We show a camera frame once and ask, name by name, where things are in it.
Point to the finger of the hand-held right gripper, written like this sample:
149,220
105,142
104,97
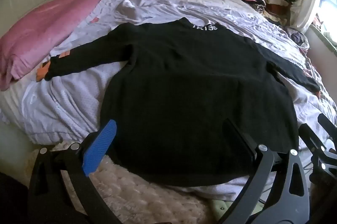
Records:
313,138
327,122

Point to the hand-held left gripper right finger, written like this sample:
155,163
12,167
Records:
237,139

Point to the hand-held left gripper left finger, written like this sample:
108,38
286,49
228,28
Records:
101,145

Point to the black sweater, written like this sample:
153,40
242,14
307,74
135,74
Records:
184,95

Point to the white bag of clothes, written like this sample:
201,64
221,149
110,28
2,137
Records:
298,37

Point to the strawberry print quilt cover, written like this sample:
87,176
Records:
79,97

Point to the windowsill clutter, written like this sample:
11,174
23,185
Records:
320,22

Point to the pink blanket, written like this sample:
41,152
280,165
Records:
39,29

